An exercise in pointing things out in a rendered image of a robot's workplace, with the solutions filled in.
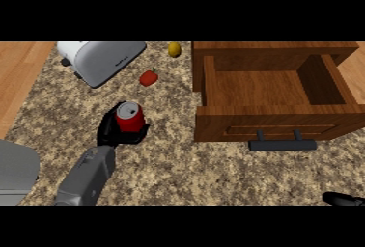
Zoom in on silver toaster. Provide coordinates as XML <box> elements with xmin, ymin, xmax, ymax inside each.
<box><xmin>56</xmin><ymin>41</ymin><xmax>147</xmax><ymax>90</ymax></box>

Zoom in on red bell pepper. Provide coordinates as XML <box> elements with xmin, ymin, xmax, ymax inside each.
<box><xmin>138</xmin><ymin>68</ymin><xmax>159</xmax><ymax>88</ymax></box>

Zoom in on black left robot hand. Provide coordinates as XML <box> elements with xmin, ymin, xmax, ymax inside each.
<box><xmin>95</xmin><ymin>101</ymin><xmax>150</xmax><ymax>148</ymax></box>

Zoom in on wooden cabinet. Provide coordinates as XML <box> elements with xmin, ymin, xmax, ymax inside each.
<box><xmin>190</xmin><ymin>41</ymin><xmax>360</xmax><ymax>94</ymax></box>

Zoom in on red can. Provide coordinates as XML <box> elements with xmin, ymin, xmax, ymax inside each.
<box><xmin>113</xmin><ymin>101</ymin><xmax>146</xmax><ymax>133</ymax></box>

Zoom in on yellow lemon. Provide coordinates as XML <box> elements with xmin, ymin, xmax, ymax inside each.
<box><xmin>166</xmin><ymin>41</ymin><xmax>183</xmax><ymax>59</ymax></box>

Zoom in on dark grey drawer handle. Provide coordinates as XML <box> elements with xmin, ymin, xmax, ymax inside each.
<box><xmin>246</xmin><ymin>129</ymin><xmax>317</xmax><ymax>151</ymax></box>

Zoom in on wooden drawer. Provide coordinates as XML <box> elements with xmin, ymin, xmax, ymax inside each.
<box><xmin>191</xmin><ymin>53</ymin><xmax>365</xmax><ymax>143</ymax></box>

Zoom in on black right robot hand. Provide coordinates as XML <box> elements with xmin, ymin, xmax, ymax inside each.
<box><xmin>320</xmin><ymin>191</ymin><xmax>365</xmax><ymax>206</ymax></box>

